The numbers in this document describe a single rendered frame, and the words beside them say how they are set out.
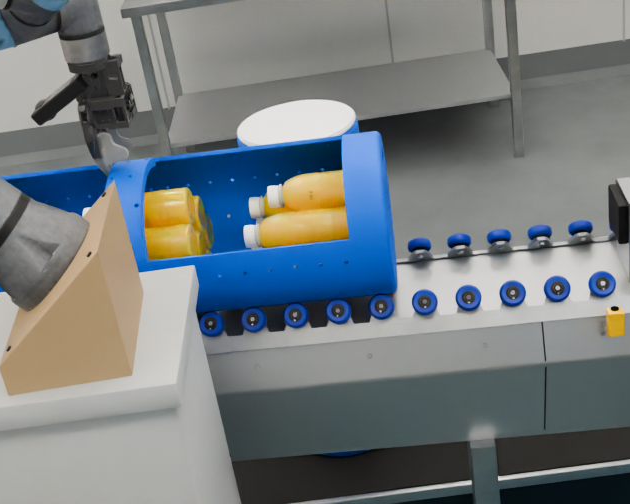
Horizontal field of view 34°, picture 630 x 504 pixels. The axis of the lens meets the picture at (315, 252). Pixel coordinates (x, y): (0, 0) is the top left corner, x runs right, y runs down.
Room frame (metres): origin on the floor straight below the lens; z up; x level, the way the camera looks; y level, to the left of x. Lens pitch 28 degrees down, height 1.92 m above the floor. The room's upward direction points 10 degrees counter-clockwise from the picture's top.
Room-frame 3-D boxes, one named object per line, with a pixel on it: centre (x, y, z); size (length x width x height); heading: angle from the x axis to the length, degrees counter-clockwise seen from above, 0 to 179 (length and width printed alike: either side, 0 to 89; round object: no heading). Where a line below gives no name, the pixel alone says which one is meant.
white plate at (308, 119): (2.28, -0.01, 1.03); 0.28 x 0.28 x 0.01
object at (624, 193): (1.59, -0.54, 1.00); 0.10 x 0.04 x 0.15; 173
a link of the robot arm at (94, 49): (1.70, 0.31, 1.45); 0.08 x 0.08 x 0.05
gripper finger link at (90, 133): (1.67, 0.34, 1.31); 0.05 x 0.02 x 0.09; 173
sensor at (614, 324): (1.47, -0.48, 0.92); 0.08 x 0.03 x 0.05; 173
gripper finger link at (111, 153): (1.68, 0.31, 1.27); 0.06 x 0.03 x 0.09; 83
